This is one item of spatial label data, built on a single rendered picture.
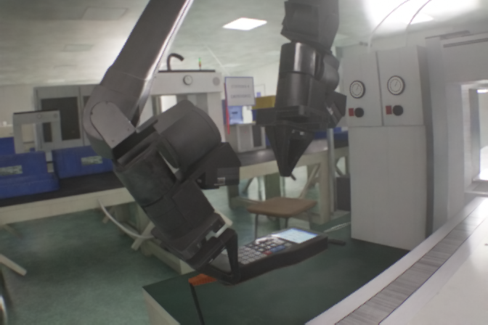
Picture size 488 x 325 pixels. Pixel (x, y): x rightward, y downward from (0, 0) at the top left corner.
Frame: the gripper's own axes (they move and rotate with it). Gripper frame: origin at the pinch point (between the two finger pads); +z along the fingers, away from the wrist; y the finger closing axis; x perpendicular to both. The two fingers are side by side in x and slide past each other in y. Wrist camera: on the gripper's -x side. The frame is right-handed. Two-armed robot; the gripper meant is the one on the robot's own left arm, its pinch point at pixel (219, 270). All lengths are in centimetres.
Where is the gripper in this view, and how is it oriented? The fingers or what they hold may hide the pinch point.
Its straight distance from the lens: 48.9
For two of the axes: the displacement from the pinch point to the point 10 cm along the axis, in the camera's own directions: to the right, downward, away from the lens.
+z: 4.7, 8.1, 3.5
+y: -5.9, -0.1, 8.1
